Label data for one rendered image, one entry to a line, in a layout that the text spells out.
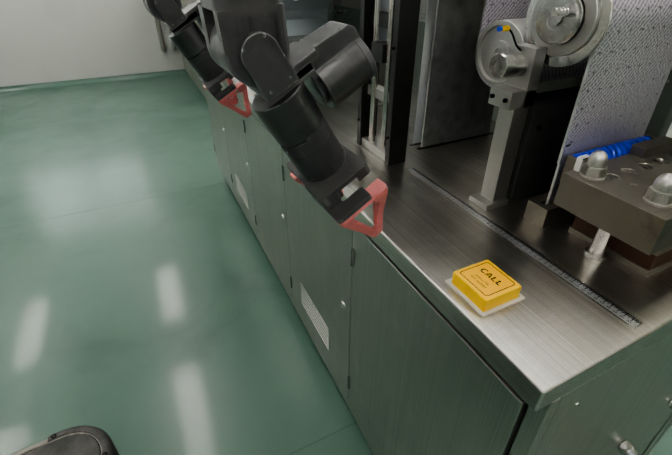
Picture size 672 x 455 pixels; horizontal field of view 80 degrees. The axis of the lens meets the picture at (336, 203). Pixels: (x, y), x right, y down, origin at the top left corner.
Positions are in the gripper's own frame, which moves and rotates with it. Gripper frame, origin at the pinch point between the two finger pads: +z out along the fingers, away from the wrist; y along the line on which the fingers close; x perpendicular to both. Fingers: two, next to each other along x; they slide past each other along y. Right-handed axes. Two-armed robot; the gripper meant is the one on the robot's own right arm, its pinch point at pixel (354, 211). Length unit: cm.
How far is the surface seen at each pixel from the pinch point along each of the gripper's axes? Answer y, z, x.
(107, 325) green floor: 114, 66, 96
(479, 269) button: -6.9, 19.7, -10.0
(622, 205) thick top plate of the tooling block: -14.0, 20.5, -31.1
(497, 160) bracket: 9.1, 22.8, -30.3
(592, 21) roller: 0.8, 2.4, -45.7
